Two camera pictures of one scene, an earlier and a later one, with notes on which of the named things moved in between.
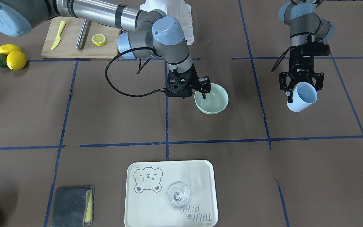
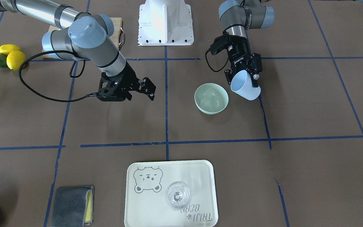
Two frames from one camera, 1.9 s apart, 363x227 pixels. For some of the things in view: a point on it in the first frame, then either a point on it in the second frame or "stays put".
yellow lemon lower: x=16 y=60 stays put
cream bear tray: x=147 y=182 stays put
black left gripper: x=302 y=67 -> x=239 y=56
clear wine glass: x=178 y=194 stays put
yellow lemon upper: x=4 y=49 stays put
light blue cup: x=304 y=95 -> x=241 y=84
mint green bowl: x=216 y=101 stays put
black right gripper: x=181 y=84 -> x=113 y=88
